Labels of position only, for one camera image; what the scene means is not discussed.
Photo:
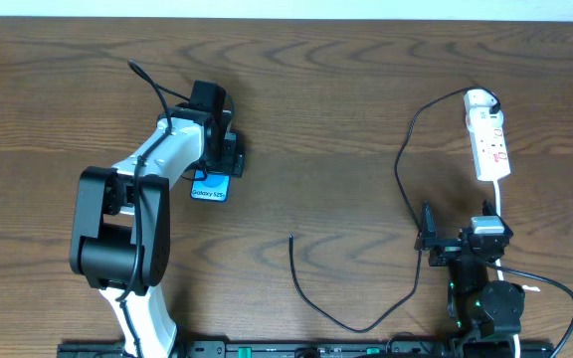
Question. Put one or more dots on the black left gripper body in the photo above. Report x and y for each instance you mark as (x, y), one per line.
(234, 155)

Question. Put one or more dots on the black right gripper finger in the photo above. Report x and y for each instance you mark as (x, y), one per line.
(428, 230)
(488, 208)

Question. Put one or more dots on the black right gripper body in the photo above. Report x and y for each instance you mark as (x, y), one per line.
(450, 245)

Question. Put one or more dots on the blue Galaxy smartphone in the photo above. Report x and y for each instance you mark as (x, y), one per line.
(210, 187)

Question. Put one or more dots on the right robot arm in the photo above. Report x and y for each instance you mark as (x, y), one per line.
(487, 311)

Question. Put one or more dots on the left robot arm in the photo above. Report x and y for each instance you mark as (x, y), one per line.
(121, 232)

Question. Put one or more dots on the white USB charger adapter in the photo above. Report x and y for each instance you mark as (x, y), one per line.
(481, 98)

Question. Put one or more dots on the white power strip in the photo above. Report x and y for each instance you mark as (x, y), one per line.
(488, 144)

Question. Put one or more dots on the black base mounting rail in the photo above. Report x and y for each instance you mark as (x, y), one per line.
(398, 348)

